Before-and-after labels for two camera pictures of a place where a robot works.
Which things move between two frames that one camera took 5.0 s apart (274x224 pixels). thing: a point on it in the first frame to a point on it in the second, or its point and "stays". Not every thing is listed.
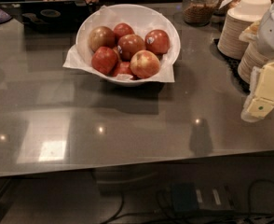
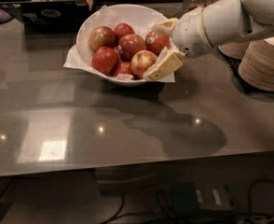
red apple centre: x=130 y=44 stays
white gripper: x=273 y=36 to x=190 y=34
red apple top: x=123 y=29 stays
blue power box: x=186 y=196 stays
